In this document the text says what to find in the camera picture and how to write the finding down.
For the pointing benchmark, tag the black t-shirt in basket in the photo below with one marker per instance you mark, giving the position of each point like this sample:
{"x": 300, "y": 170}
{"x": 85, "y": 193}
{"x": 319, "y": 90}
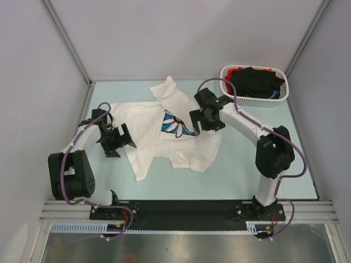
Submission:
{"x": 258, "y": 83}

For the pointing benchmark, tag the white daisy print t-shirt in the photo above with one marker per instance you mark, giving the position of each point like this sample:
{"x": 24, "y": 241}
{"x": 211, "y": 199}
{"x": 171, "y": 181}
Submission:
{"x": 162, "y": 128}

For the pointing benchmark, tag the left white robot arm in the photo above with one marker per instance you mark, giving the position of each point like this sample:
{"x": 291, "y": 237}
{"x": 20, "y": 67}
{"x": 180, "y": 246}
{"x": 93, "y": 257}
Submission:
{"x": 71, "y": 176}

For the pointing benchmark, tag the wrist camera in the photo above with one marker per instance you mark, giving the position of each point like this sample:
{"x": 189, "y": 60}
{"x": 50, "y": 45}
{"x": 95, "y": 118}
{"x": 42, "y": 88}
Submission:
{"x": 205, "y": 98}
{"x": 101, "y": 116}

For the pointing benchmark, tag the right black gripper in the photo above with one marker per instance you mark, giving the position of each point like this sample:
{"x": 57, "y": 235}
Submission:
{"x": 197, "y": 115}

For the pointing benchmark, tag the white slotted cable duct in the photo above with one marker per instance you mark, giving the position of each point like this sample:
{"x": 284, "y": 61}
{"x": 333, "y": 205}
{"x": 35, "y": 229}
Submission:
{"x": 79, "y": 227}

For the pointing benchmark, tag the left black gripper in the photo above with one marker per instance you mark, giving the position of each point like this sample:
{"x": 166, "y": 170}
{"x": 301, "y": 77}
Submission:
{"x": 110, "y": 149}

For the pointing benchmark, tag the white plastic laundry basket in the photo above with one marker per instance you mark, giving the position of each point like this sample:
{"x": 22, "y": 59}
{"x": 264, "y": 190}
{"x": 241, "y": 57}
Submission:
{"x": 228, "y": 88}

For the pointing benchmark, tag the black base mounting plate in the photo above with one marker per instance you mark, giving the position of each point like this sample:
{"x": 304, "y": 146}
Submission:
{"x": 191, "y": 215}

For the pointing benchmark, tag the blue garment in basket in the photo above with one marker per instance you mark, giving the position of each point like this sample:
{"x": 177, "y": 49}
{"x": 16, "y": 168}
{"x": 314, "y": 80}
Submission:
{"x": 275, "y": 94}

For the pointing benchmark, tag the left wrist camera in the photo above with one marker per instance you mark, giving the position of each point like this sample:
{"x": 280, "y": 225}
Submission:
{"x": 101, "y": 116}

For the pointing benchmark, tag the red garment in basket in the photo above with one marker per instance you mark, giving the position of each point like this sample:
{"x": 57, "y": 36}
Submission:
{"x": 233, "y": 75}

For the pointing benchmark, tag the aluminium frame rail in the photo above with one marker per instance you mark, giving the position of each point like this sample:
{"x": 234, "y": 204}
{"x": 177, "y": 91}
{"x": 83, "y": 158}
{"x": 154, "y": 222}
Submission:
{"x": 306, "y": 212}

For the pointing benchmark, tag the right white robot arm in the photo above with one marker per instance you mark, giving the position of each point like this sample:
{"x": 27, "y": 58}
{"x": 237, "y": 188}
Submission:
{"x": 274, "y": 153}

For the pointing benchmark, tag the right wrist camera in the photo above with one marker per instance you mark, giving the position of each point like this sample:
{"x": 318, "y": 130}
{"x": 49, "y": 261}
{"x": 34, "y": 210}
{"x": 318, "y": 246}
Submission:
{"x": 205, "y": 98}

